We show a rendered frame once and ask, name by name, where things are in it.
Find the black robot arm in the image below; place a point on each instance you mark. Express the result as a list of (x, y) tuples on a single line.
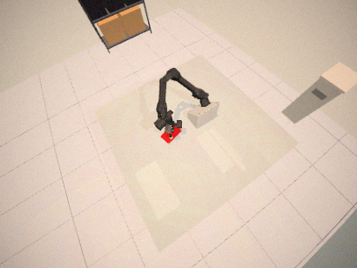
[(165, 116)]

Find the red circuit board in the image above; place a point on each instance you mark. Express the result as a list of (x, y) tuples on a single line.
[(168, 137)]

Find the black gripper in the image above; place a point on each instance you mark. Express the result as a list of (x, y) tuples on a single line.
[(178, 124)]

